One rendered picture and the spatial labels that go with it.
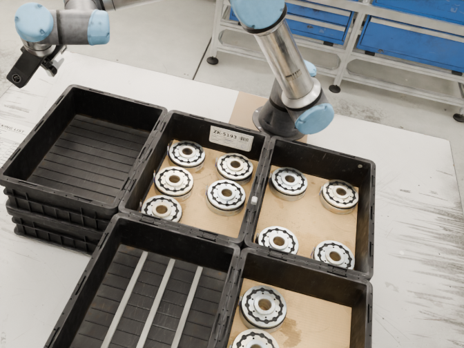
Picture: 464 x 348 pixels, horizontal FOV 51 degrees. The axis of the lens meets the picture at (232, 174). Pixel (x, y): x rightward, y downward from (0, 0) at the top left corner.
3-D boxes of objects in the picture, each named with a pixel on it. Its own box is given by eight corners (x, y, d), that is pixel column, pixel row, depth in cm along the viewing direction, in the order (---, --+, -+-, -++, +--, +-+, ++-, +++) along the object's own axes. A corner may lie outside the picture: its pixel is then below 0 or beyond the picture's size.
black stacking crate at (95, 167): (74, 114, 149) (70, 84, 141) (167, 139, 148) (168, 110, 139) (3, 209, 122) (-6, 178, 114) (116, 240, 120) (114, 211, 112)
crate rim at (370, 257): (270, 140, 139) (271, 134, 137) (373, 166, 137) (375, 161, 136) (240, 250, 111) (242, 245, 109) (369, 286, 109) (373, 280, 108)
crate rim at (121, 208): (169, 114, 141) (170, 108, 139) (270, 140, 139) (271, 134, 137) (115, 217, 113) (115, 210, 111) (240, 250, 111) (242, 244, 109)
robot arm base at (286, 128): (257, 105, 168) (264, 81, 162) (300, 113, 170) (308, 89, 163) (257, 132, 157) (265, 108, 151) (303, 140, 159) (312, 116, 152)
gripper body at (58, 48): (68, 50, 128) (66, 35, 117) (47, 74, 127) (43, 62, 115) (43, 30, 127) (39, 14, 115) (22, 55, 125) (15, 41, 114)
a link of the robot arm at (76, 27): (105, -4, 112) (55, -6, 109) (110, 20, 105) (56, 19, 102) (106, 27, 118) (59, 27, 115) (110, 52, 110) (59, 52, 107)
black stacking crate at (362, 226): (264, 164, 146) (271, 136, 138) (361, 190, 144) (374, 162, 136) (235, 273, 118) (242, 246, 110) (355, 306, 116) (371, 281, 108)
